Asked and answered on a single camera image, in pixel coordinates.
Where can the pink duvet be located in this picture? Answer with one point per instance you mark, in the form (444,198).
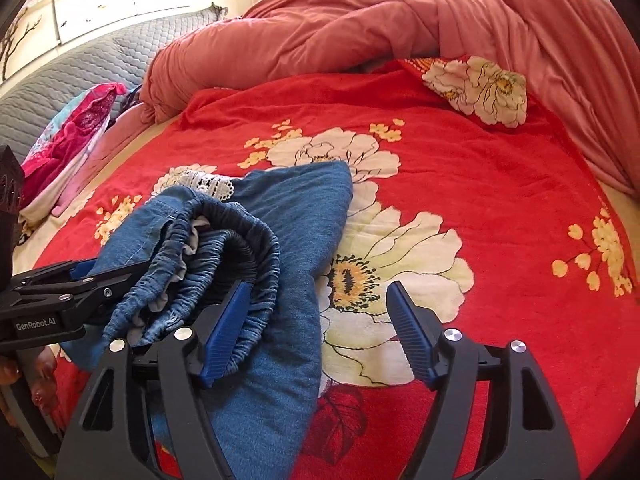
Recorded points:
(325,25)

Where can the red floral blanket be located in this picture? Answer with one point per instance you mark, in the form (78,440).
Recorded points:
(475,185)

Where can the pink patterned clothes pile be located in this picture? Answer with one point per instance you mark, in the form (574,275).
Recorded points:
(75,135)

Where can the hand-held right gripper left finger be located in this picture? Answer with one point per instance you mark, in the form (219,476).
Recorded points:
(226,335)

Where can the light pink cloth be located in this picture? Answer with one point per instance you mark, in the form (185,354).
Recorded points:
(110,145)

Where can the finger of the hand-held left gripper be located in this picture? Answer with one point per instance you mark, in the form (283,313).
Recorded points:
(60,272)
(107,290)

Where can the blue denim pants lace trim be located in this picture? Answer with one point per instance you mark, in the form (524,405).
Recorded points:
(300,220)

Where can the grey quilted headboard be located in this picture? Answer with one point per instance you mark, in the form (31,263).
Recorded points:
(75,70)

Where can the person's left hand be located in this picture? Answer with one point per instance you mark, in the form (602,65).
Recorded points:
(44,375)

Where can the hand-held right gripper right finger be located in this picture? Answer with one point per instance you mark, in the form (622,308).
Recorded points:
(410,330)

